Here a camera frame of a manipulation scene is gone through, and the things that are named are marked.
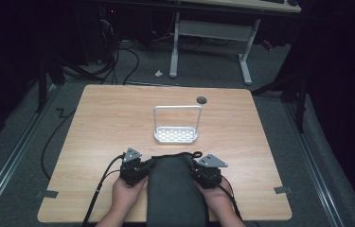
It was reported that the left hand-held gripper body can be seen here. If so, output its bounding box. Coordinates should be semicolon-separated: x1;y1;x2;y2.
119;147;151;187

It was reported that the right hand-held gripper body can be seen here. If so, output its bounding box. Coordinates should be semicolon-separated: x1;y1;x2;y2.
191;153;229;190

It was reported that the grey and yellow cloth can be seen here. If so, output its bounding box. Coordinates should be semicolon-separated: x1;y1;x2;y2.
146;150;211;227

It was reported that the person's right hand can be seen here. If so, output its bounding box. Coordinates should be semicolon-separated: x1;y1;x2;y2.
195;182;234;221

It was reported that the person's left hand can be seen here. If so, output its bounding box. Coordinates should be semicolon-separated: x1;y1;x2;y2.
111;175;150;223

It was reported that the grey tape piece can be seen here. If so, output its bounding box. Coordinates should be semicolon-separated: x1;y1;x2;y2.
35;189;60;200
274;185;293;195

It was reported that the black metal stand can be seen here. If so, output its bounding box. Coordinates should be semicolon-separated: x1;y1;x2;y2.
35;53;103;114
250;70;310;134

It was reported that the small red object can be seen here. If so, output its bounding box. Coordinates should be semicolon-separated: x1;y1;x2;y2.
260;39;275;51

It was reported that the dark computer tower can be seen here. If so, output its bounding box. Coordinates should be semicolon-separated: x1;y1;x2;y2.
72;4;121;65

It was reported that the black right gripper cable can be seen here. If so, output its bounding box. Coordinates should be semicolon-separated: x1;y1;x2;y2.
218;175;244;221

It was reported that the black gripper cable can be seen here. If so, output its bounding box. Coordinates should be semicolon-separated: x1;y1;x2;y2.
80;153;126;227
218;175;244;221

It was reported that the white metal rack with handle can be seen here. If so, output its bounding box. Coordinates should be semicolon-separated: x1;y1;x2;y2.
152;104;204;145

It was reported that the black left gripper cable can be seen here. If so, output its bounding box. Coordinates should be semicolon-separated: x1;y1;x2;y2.
80;153;126;227

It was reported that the long black floor cable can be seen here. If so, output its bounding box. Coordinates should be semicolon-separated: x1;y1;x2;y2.
40;107;79;182

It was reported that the black looped floor cable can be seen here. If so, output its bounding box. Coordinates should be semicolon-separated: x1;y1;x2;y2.
100;39;141;86

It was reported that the metal floor rail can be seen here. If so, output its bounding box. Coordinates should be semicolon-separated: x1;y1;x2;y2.
0;83;58;221
283;102;345;227

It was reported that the white frame desk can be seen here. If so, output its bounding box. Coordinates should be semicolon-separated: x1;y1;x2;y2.
169;0;302;86

